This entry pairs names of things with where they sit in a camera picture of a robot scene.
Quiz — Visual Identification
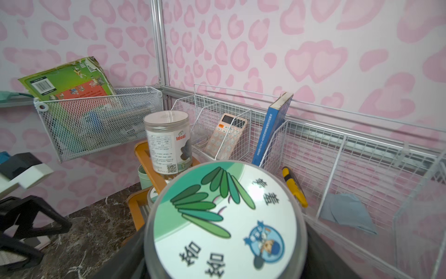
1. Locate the white wire wall basket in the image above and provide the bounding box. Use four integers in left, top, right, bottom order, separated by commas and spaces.
170, 83, 446, 279

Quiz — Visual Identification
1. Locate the tall white-lid seed jar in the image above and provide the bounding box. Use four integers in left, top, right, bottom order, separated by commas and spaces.
144, 110, 192, 175

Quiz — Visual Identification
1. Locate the yellow black utility knife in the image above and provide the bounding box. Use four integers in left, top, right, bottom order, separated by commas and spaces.
282, 167, 308, 209

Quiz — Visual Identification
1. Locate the wooden three-tier shelf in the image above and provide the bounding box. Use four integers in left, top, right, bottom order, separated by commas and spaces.
126, 140, 201, 231

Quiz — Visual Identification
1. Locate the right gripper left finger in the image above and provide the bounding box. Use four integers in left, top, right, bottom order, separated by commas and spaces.
92, 225, 148, 279

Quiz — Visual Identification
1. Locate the green red children's book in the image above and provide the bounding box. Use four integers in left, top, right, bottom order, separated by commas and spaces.
19, 56, 115, 101

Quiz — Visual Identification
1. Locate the green leaf lid seed jar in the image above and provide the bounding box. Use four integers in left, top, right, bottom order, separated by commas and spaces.
144, 161, 307, 279

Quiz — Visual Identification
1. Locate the sunflower lid seed jar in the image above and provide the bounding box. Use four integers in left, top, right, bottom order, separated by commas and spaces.
147, 186, 159, 209

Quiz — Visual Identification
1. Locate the blue book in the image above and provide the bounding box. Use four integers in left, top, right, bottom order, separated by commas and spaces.
252, 93, 294, 166

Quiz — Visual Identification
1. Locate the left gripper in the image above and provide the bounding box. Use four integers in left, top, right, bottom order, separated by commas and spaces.
1, 152, 72, 272

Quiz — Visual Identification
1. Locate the grey blue cloth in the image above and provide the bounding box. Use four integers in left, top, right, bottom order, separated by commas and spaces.
319, 193, 378, 235

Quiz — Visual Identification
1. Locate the pink white calculator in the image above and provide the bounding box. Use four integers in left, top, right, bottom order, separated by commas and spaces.
204, 113, 247, 160

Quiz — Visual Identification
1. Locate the white mesh side basket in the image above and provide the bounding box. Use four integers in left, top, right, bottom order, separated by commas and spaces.
34, 86, 163, 162

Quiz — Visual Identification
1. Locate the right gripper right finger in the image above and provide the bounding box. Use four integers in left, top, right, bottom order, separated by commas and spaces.
301, 223, 360, 279

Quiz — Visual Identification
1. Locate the mint green pencil cup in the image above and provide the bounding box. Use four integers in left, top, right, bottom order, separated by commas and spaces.
138, 165, 153, 189

